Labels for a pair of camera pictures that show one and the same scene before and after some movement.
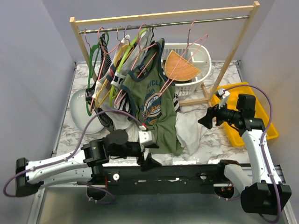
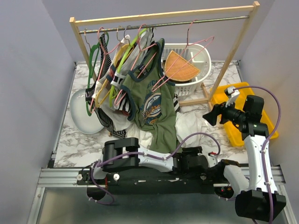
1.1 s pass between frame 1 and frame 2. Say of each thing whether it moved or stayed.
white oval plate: stayed
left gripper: moved
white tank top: stayed
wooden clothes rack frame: stayed
